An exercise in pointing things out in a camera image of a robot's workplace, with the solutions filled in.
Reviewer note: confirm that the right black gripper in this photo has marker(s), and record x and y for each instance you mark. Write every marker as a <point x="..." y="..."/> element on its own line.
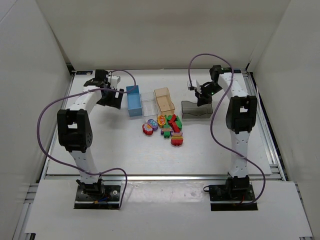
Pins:
<point x="202" y="94"/>

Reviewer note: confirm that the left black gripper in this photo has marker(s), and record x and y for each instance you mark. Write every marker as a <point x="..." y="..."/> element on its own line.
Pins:
<point x="113" y="97"/>

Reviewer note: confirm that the blue plastic container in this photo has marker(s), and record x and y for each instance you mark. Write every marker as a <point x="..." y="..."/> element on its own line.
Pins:
<point x="134" y="105"/>

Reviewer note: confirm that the smoky grey container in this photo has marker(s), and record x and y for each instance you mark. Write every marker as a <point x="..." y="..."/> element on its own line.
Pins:
<point x="190" y="110"/>

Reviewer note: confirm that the purple lotus lego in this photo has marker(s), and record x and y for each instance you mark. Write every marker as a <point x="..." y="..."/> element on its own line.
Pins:
<point x="153" y="124"/>

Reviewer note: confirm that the red flower lego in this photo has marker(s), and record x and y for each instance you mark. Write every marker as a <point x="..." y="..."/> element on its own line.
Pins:
<point x="147" y="129"/>

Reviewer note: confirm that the green lego plate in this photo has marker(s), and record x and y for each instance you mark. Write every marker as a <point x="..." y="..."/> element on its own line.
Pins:
<point x="171" y="118"/>

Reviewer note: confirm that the yellow flower lego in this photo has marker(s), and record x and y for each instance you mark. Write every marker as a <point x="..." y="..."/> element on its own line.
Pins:
<point x="161" y="121"/>

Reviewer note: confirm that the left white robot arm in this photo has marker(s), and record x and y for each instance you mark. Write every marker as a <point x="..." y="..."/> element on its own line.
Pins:
<point x="74" y="128"/>

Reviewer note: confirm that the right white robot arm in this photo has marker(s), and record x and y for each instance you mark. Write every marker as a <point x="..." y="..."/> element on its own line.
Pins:
<point x="240" y="120"/>

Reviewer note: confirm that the clear plastic container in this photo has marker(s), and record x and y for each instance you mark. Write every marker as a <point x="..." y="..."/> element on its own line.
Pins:
<point x="148" y="104"/>

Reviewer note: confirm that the green curved lego brick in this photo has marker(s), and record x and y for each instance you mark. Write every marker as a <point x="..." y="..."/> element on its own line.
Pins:
<point x="178" y="123"/>

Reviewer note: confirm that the orange transparent container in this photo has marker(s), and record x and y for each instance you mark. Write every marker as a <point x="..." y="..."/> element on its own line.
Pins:
<point x="164" y="102"/>

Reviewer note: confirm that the red long lego brick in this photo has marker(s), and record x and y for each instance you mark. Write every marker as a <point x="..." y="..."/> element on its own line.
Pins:
<point x="174" y="126"/>

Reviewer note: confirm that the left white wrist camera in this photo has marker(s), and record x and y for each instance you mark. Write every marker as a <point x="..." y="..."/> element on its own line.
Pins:
<point x="113" y="81"/>

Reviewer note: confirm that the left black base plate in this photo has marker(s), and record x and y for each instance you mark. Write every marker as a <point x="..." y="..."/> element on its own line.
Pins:
<point x="105" y="198"/>

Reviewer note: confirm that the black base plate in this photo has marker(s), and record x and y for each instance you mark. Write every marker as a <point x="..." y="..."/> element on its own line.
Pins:
<point x="105" y="198"/>
<point x="222" y="201"/>

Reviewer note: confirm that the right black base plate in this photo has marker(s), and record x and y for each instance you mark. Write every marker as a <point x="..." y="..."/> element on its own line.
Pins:
<point x="222" y="201"/>

